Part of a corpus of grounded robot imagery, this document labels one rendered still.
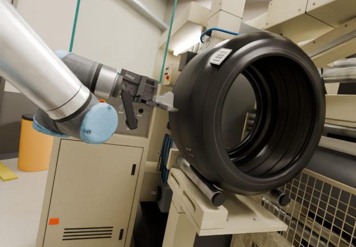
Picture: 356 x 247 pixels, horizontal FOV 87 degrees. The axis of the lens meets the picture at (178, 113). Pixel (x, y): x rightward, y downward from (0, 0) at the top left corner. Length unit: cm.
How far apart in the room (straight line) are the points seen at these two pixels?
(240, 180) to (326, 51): 67
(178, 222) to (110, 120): 80
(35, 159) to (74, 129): 250
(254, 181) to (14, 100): 301
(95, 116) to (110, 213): 107
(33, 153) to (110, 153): 174
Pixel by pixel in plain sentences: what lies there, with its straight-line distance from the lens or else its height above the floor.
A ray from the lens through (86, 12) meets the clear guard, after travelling 130.
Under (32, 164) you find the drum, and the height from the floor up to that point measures 10.
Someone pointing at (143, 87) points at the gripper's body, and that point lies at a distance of 56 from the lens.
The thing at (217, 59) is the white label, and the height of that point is 131.
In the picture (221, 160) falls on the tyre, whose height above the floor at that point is 103.
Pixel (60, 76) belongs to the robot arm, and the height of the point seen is 117.
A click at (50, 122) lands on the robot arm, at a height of 107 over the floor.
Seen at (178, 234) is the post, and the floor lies 51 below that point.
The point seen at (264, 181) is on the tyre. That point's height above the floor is 97.
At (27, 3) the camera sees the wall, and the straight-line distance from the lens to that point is 333.
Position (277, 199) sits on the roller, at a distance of 83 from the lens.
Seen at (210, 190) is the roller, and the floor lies 92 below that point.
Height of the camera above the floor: 117
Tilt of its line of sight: 3 degrees down
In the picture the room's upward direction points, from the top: 11 degrees clockwise
